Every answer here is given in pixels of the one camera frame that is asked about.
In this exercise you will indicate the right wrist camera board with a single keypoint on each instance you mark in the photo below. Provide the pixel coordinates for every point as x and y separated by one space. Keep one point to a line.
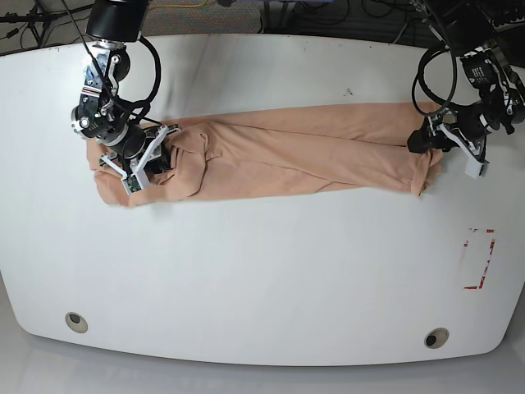
134 183

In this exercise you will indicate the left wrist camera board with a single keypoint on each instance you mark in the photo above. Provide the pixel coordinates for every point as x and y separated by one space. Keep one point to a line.
476 169

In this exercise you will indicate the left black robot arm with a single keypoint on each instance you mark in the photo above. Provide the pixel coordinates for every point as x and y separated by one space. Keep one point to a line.
486 93

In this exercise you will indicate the right table grommet hole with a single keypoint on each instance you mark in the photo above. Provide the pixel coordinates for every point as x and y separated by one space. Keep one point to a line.
436 338

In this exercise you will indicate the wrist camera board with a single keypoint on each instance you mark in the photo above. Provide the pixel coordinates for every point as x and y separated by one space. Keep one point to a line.
476 169
134 183

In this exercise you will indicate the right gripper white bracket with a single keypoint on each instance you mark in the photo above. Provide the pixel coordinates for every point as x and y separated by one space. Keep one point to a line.
137 150

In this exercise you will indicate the table grommet hole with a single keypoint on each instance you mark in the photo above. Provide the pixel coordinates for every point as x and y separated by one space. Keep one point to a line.
76 323
436 338

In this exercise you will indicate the left table grommet hole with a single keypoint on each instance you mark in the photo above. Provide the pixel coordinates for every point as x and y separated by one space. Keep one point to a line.
76 323

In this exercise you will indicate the peach T-shirt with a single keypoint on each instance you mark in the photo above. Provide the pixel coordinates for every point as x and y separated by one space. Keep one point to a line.
287 151

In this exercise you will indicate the black tripod stand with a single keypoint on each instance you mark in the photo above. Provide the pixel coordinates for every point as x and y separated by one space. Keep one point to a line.
38 20

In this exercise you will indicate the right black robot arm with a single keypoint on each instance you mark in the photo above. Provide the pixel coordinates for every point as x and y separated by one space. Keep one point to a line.
112 25

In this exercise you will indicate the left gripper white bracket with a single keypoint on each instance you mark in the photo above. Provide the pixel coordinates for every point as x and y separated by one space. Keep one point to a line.
449 130

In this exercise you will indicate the red tape rectangle marking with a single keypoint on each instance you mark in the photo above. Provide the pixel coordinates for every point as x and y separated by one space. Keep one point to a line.
476 257

